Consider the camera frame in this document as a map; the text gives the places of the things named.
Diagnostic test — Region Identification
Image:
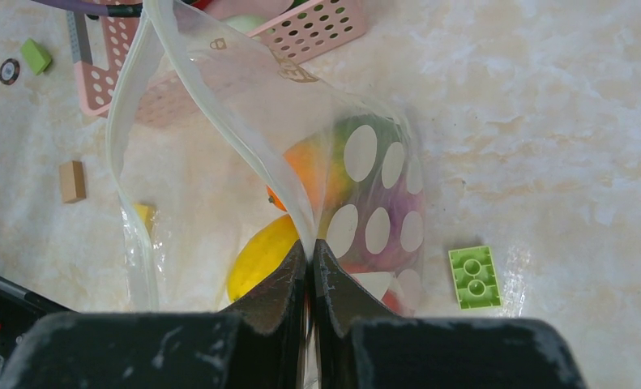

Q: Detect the green rectangular block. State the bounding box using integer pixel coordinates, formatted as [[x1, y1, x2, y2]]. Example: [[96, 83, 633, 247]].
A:
[[20, 38, 52, 75]]

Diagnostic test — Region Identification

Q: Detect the green toy brick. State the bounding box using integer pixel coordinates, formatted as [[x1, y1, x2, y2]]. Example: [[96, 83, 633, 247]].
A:
[[448, 246, 502, 310]]

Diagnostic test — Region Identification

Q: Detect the white radish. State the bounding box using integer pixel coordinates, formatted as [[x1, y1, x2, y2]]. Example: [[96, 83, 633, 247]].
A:
[[223, 15, 267, 34]]

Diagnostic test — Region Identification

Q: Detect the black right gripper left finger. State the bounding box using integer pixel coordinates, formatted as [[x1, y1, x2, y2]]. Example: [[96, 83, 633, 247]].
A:
[[0, 243, 306, 388]]

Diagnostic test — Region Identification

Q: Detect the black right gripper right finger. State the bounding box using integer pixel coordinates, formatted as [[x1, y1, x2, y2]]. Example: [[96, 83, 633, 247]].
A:
[[311, 240, 586, 388]]

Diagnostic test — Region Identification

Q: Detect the pink plastic basket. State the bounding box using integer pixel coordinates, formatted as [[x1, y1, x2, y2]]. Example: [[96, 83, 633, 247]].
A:
[[65, 0, 369, 119]]

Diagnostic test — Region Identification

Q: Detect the yellow mango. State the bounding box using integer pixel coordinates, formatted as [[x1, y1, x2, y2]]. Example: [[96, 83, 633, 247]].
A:
[[226, 215, 299, 302]]

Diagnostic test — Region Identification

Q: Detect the red apple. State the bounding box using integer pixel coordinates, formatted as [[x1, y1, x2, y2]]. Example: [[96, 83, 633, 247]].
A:
[[344, 264, 423, 317]]

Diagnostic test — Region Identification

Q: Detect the yellow toy block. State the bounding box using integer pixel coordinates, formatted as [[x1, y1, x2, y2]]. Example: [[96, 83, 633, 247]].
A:
[[134, 203, 156, 236]]

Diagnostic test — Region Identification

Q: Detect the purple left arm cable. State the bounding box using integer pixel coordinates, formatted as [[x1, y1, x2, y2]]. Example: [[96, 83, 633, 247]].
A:
[[30, 0, 144, 19]]

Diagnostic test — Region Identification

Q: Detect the purple onion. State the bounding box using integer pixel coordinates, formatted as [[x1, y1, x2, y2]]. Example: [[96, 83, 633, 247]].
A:
[[347, 176, 425, 272]]

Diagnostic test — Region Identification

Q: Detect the clear dotted zip top bag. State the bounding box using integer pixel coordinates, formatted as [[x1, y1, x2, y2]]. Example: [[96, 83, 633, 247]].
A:
[[106, 1, 423, 311]]

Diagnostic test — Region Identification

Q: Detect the small round token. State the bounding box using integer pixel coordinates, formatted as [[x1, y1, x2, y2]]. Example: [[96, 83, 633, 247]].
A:
[[0, 58, 20, 85]]

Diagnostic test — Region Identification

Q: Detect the green orange mango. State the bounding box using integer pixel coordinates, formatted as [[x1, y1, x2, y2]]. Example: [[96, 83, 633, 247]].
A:
[[284, 114, 423, 214]]

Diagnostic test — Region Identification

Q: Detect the brown wooden block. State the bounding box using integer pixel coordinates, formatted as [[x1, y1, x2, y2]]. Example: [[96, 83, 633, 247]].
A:
[[58, 160, 87, 203]]

